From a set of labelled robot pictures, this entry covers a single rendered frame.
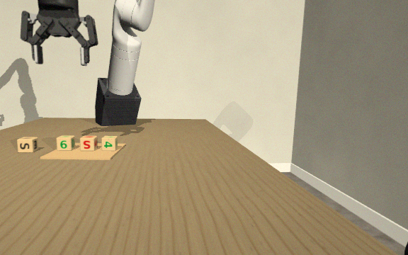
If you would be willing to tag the wooden letter block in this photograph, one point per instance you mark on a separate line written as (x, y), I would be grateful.
(66, 143)
(27, 144)
(88, 143)
(109, 143)

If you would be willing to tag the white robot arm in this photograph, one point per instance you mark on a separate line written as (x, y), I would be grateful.
(126, 45)

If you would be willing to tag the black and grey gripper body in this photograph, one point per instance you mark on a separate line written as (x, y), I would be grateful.
(56, 9)

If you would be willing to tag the tan square mat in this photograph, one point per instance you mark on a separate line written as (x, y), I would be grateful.
(76, 153)

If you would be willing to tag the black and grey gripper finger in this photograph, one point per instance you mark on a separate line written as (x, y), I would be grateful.
(27, 22)
(89, 22)

